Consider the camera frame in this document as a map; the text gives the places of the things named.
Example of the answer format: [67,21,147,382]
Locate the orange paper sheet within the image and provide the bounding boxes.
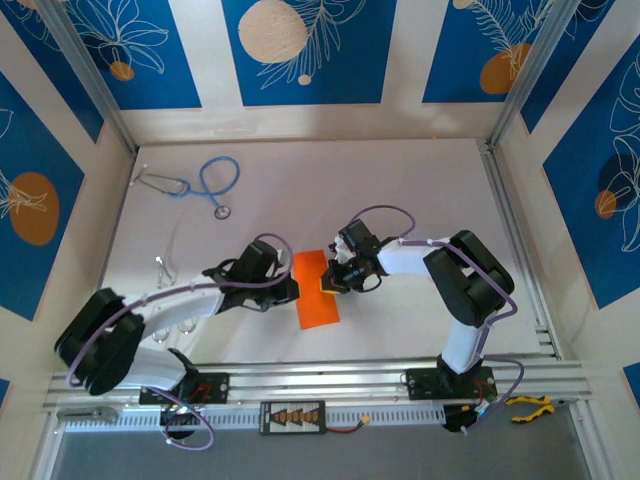
[292,248,341,330]

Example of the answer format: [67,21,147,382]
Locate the blue stethoscope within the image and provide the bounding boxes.
[130,156,242,221]

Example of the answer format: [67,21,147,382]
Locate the clear plastic glasses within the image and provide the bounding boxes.
[152,203,199,342]

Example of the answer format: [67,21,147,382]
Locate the black power distribution board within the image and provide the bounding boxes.
[259,400,327,436]

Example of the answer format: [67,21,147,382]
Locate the yellow black pliers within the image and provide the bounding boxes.
[510,394,575,425]

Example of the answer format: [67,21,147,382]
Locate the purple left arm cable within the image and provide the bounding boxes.
[65,232,296,451]

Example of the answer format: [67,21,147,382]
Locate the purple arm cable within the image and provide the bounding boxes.
[65,232,296,451]
[347,203,526,436]

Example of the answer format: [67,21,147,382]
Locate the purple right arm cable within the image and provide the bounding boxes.
[347,203,526,436]

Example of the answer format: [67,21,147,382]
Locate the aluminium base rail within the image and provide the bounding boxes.
[42,357,594,414]

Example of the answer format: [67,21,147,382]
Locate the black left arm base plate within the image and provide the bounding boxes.
[138,372,231,405]

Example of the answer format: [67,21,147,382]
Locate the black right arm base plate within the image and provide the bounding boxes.
[405,368,499,401]

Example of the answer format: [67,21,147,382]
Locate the red wire with yellow connector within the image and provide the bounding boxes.
[324,416,374,434]

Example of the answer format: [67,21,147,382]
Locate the white slotted cable duct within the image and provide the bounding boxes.
[58,404,447,433]

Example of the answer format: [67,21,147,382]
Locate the aluminium side rail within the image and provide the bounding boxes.
[478,141,562,359]

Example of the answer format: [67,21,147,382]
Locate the grey metal bracket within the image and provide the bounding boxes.
[56,406,120,423]

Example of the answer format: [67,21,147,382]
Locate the aluminium frame post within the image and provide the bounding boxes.
[37,0,140,154]
[487,0,584,150]

